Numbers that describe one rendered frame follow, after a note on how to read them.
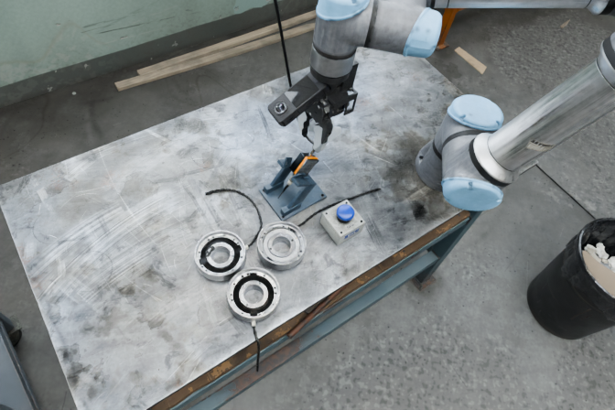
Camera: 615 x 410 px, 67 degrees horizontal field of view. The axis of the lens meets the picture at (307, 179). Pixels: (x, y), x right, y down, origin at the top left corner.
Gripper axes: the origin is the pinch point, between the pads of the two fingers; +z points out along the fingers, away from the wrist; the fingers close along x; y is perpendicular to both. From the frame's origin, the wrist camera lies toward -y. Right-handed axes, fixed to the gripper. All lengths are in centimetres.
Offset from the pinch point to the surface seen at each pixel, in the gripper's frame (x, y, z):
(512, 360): -65, 61, 98
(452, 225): -22, 43, 43
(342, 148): 4.7, 16.6, 18.2
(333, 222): -13.2, -0.9, 13.6
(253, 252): -8.0, -18.3, 18.1
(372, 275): -21.3, 12.4, 43.1
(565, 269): -52, 81, 65
